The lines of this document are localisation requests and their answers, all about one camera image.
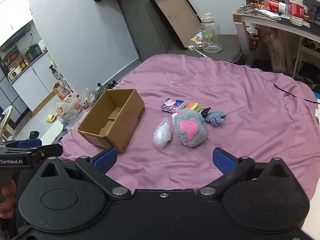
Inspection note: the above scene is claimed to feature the clear plastic bag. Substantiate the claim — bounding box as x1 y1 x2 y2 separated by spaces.
86 87 100 106

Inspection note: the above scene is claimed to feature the grey bedside cabinet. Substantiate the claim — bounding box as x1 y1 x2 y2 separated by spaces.
175 34 244 63

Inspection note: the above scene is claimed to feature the red label plastic bottle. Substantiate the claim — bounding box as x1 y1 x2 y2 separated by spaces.
262 0 290 15

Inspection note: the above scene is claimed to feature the white printed plastic bag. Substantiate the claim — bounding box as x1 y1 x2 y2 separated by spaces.
55 94 82 123

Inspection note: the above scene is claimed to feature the white body scale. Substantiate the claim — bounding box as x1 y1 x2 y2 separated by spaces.
41 120 64 145

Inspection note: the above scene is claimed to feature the white stuffing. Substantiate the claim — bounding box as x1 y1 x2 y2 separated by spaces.
153 117 172 148

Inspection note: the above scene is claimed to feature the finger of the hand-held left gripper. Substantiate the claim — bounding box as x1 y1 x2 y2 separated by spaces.
31 144 63 161
0 139 42 150

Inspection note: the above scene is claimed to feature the person's left hand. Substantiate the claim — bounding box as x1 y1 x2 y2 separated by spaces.
0 181 17 220

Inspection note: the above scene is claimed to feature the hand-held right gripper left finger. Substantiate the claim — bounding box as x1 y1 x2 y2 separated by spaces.
37 147 132 199

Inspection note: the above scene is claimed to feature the white desk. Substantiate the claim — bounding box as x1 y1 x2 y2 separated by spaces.
232 5 320 80

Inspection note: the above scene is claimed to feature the red snack bag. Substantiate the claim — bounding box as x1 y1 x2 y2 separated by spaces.
247 29 262 51

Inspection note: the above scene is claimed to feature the brown cardboard box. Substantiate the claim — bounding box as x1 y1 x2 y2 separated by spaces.
77 88 146 154

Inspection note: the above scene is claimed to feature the grey wardrobe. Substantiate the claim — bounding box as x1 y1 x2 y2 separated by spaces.
117 0 173 63

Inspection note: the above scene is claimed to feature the grey plush with pink heart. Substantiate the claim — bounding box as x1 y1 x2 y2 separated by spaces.
172 109 207 147

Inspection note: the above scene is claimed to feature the clear water bottle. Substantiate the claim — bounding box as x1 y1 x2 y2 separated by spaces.
289 0 305 27

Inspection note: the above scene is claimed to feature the white kitchen cabinet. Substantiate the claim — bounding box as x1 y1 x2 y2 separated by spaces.
0 47 63 114

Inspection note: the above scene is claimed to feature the black framed brown board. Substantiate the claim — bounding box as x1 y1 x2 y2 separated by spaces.
149 0 202 50

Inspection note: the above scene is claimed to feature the blue lace cloth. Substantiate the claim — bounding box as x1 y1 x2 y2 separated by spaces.
205 110 227 127

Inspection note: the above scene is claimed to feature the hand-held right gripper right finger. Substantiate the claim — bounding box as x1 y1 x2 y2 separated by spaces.
197 147 292 200

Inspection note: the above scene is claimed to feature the large clear glass jar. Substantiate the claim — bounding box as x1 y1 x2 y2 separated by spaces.
200 13 223 53

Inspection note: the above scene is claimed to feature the small blue card box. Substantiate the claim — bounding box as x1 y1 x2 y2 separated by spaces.
161 98 185 112

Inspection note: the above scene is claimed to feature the pink bed sheet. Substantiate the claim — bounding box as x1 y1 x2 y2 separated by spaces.
60 54 320 200

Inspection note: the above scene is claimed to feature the white tote bag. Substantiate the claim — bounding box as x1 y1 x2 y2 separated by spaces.
269 30 293 73

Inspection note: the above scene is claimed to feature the small orange white carton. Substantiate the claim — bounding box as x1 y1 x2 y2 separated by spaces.
53 82 70 100

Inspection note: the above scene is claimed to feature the hamburger toy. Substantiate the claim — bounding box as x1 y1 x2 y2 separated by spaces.
185 102 202 113

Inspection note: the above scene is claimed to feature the white remote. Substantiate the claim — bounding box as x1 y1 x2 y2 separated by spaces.
255 8 282 20

